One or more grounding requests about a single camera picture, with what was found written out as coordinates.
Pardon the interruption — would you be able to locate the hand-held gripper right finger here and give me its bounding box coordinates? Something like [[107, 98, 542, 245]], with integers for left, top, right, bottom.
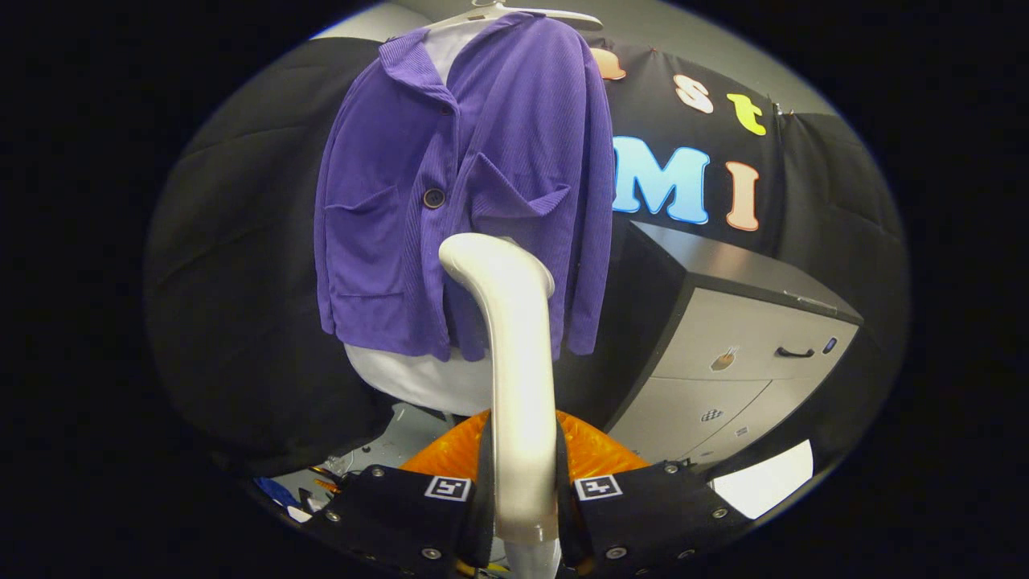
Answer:
[[555, 410, 752, 579]]

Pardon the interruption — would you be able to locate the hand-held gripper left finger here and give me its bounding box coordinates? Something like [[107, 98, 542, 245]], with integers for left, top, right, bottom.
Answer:
[[310, 410, 495, 579]]

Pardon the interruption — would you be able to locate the white garment steamer head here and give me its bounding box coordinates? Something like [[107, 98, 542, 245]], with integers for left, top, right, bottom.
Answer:
[[438, 233, 561, 544]]

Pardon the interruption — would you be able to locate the purple jacket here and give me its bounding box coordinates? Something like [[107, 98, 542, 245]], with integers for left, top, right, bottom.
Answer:
[[314, 12, 616, 363]]

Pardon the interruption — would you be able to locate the white clothes hanger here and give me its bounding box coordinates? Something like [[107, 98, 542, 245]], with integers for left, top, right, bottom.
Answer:
[[426, 0, 604, 33]]

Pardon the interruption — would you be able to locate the white sheet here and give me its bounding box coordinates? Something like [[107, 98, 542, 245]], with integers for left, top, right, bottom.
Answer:
[[711, 440, 814, 519]]

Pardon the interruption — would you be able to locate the blue cloth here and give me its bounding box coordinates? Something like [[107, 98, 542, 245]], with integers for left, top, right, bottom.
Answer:
[[253, 477, 302, 509]]

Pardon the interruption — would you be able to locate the grey drawer cabinet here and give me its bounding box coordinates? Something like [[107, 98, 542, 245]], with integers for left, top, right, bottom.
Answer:
[[555, 221, 865, 475]]

